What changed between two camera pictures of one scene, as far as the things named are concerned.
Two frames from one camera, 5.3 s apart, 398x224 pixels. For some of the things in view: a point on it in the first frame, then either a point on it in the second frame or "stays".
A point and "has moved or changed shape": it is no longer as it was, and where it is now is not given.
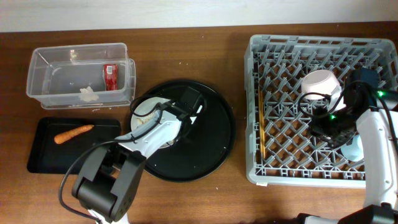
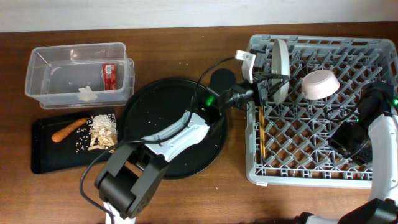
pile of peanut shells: (142, 121) to (102, 139)
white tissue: (87, 94) stays
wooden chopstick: (262, 123) stays
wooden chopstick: (262, 134) stays
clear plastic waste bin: (83, 77) stays
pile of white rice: (147, 117) to (104, 124)
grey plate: (145, 109) to (280, 65)
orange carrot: (65, 136) has moved or changed shape
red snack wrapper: (111, 71) stays
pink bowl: (321, 81) stays
